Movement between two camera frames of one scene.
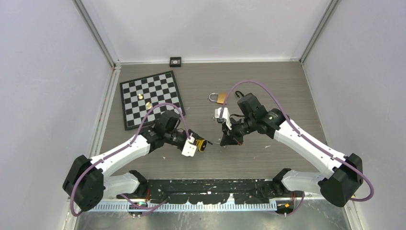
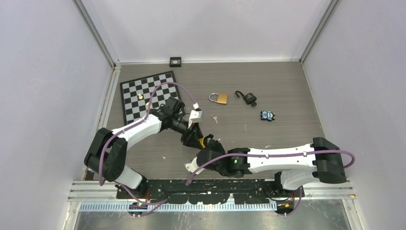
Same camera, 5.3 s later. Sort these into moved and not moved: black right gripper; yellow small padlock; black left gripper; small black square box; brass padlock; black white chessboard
Moved: black right gripper; black left gripper
Not moved: black white chessboard; brass padlock; small black square box; yellow small padlock
